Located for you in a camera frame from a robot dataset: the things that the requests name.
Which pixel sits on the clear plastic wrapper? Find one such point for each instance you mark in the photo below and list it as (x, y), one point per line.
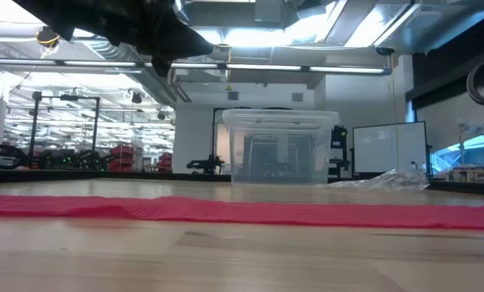
(391, 180)

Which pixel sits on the black table frame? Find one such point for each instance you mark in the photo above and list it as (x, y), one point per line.
(63, 175)

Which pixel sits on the black dome camera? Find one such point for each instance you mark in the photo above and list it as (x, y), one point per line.
(384, 51)

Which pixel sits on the white board on stand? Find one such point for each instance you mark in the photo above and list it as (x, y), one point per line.
(387, 148)

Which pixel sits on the yellow ceiling pendant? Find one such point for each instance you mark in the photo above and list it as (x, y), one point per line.
(228, 87)

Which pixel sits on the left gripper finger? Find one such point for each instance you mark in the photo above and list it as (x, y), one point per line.
(162, 67)
(172, 36)

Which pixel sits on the long ceiling light bar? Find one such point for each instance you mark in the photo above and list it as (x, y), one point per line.
(266, 67)

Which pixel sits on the red storage bin stack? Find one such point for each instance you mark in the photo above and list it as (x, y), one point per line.
(165, 162)
(122, 158)

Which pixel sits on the black equipment stand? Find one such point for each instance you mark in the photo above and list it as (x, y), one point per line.
(339, 138)

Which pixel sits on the dark background robot station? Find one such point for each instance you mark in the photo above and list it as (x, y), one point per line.
(75, 160)

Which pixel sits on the black background robot arm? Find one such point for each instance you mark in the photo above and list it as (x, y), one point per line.
(205, 165)

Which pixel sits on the red mesh elastic bandage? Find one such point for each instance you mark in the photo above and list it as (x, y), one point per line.
(241, 213)

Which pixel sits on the black background rig frame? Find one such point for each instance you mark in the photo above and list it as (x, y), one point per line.
(97, 121)

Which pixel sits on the clear plastic storage box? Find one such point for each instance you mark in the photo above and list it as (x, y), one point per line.
(280, 142)

